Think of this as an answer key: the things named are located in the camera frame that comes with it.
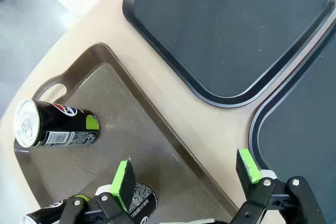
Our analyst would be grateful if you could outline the black Pepsi can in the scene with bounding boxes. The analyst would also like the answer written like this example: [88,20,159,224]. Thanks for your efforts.
[20,182,158,224]
[13,98,100,148]

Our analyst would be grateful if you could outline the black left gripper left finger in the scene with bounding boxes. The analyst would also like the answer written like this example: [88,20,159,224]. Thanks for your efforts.
[59,157,137,224]

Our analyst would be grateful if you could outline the large black serving tray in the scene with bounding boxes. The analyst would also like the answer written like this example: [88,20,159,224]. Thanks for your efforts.
[248,31,336,224]

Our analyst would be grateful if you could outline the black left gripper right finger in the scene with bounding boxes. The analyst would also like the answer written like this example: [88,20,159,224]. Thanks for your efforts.
[230,148,328,224]

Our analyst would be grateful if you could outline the brown plastic tray with handles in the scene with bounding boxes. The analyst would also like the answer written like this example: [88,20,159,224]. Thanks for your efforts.
[13,42,241,224]

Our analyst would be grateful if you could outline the small black serving tray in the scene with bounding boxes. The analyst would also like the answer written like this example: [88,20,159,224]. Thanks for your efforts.
[122,0,336,109]

